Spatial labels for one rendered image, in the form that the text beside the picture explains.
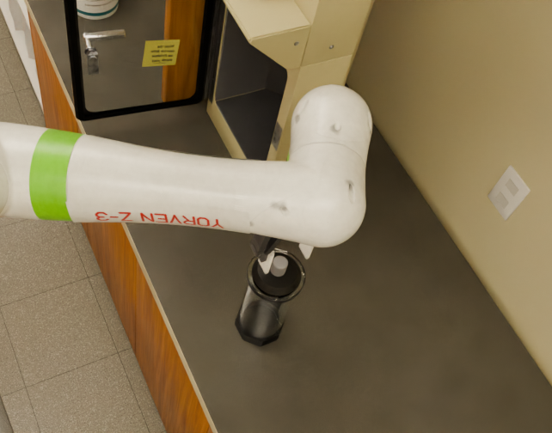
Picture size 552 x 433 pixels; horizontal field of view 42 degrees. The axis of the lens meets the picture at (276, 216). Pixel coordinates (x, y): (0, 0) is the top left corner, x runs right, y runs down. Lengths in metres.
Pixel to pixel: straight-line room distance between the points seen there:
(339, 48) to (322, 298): 0.56
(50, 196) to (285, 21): 0.52
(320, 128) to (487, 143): 0.75
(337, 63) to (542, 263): 0.61
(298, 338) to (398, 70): 0.71
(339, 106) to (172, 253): 0.75
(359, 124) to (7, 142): 0.44
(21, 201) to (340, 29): 0.63
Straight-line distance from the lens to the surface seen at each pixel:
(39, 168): 0.91
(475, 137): 1.63
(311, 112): 0.93
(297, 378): 1.49
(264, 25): 1.20
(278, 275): 1.29
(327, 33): 1.26
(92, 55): 1.55
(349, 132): 0.91
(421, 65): 1.73
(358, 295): 1.60
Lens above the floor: 2.31
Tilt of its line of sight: 56 degrees down
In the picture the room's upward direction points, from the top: 17 degrees clockwise
